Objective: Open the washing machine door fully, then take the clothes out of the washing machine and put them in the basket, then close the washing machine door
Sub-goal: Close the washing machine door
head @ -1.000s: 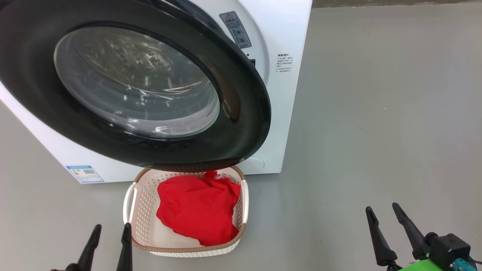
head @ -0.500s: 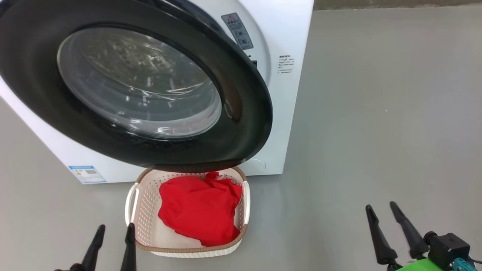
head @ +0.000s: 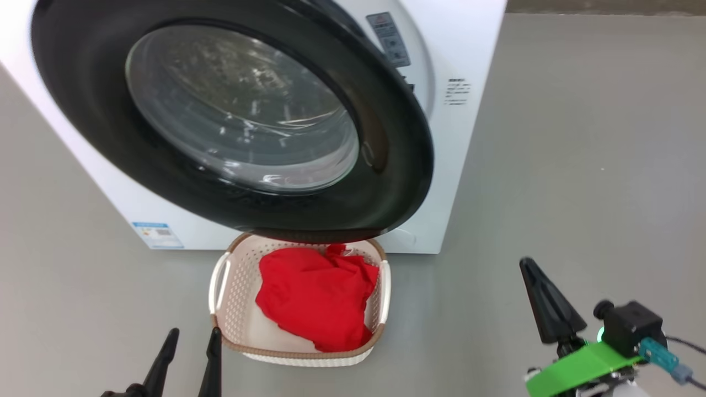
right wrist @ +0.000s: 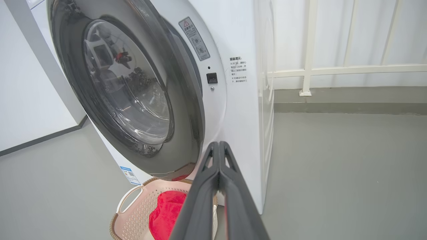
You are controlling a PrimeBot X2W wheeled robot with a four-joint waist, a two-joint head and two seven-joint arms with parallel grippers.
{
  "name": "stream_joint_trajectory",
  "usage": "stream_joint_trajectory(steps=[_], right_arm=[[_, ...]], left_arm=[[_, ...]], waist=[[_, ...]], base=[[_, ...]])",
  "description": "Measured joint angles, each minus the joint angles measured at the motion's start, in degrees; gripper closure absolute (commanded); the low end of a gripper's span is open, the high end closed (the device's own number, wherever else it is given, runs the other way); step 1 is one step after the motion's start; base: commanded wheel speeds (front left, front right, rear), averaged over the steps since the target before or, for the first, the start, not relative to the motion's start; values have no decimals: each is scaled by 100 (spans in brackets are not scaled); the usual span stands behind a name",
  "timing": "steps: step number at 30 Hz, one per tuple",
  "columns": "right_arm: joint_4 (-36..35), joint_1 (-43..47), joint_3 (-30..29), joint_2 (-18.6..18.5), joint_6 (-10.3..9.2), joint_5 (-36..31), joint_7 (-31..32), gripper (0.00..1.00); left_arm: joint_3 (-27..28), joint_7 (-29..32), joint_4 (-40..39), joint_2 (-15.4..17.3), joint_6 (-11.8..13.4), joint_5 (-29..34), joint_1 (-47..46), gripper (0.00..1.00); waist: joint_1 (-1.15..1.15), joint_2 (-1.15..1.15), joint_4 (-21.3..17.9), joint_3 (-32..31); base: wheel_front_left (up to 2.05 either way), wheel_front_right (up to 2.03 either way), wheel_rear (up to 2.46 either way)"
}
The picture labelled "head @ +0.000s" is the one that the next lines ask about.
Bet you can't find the black glass washing machine door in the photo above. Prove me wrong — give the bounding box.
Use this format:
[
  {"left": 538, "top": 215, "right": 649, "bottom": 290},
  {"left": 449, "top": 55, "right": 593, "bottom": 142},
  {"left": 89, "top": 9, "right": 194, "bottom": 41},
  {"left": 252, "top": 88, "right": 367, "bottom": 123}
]
[{"left": 30, "top": 0, "right": 435, "bottom": 245}]

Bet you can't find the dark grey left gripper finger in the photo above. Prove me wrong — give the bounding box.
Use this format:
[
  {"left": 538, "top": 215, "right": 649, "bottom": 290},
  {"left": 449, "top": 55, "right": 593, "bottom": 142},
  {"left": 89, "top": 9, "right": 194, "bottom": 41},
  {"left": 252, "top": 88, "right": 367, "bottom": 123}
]
[
  {"left": 142, "top": 328, "right": 180, "bottom": 397},
  {"left": 197, "top": 327, "right": 223, "bottom": 397}
]

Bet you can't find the plain red garment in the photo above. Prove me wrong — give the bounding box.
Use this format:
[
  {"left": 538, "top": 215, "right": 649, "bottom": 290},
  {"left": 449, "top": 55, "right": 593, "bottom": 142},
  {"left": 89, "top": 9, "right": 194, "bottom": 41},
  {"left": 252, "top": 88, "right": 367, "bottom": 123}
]
[{"left": 255, "top": 246, "right": 380, "bottom": 353}]

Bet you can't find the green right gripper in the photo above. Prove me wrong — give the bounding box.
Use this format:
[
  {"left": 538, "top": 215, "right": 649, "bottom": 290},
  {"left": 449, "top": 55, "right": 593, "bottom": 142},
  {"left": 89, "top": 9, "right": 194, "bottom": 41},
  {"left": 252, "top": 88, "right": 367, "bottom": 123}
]
[{"left": 520, "top": 257, "right": 643, "bottom": 397}]

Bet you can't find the white front-load washing machine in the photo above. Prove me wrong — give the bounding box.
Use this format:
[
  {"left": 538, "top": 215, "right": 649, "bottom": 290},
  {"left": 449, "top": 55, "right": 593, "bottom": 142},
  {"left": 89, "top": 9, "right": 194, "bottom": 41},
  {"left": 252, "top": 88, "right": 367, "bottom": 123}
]
[{"left": 0, "top": 0, "right": 508, "bottom": 255}]

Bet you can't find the cream perforated laundry basket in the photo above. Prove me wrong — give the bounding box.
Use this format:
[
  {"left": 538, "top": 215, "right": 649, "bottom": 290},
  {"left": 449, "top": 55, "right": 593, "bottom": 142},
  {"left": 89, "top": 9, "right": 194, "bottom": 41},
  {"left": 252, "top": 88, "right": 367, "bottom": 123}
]
[{"left": 208, "top": 232, "right": 392, "bottom": 368}]

